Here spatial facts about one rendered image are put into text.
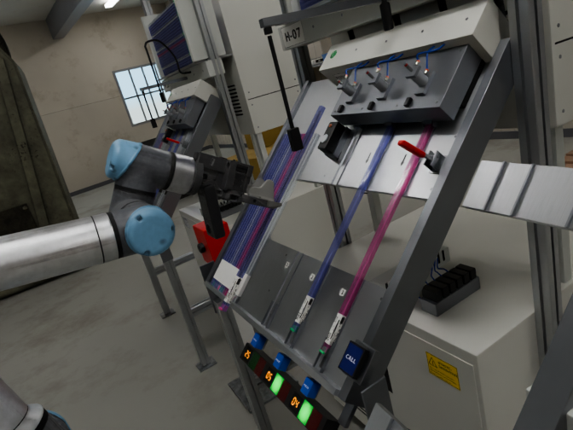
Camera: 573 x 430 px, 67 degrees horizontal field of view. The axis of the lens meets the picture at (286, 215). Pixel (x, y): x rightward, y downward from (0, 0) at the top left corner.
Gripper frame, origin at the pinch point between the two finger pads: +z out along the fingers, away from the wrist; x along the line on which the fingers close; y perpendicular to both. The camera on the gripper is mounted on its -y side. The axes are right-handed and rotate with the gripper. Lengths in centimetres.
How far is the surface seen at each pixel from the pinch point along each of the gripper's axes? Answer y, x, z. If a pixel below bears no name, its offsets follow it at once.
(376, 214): 5, 34, 61
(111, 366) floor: -109, 155, 11
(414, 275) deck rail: -5.5, -32.1, 12.8
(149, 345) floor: -97, 157, 30
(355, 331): -18.1, -26.5, 7.8
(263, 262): -15.1, 13.5, 8.6
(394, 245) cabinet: -4, 22, 61
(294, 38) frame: 49, 33, 12
